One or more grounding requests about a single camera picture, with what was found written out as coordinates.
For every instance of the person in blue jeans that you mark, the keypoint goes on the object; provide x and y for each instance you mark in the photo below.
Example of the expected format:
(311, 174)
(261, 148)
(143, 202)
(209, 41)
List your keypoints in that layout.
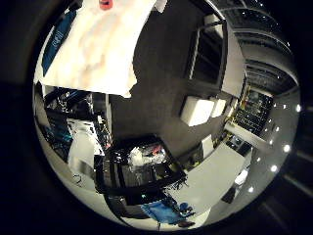
(163, 212)

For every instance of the white desk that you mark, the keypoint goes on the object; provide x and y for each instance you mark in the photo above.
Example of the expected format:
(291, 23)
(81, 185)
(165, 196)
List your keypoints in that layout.
(212, 178)

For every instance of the small white box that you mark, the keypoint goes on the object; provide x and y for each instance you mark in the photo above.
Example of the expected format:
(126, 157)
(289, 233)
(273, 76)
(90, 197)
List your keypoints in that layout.
(218, 107)

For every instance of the white draped cover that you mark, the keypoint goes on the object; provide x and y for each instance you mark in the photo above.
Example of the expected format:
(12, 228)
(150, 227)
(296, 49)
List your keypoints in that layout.
(81, 148)

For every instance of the white plastic bag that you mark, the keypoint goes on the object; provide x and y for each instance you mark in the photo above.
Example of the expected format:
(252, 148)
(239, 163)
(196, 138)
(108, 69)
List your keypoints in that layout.
(140, 156)

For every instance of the large white box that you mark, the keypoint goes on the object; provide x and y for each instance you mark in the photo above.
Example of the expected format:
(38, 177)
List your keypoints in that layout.
(196, 111)

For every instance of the round ceiling light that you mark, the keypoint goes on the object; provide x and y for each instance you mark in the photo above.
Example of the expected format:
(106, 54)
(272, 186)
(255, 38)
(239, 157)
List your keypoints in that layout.
(298, 108)
(251, 189)
(274, 168)
(287, 148)

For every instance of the blue cloth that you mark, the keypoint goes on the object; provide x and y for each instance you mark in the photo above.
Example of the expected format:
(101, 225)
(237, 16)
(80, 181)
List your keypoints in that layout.
(57, 39)

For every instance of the yellow framed storage rack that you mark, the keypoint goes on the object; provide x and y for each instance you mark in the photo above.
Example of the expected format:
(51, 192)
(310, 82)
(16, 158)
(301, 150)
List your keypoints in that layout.
(254, 111)

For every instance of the black shelf unit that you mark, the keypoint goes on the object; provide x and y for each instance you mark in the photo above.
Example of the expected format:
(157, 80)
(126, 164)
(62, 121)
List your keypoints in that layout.
(207, 57)

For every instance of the black cart with clutter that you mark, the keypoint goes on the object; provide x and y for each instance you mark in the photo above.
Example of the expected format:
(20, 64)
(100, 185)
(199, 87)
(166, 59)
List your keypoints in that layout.
(137, 178)

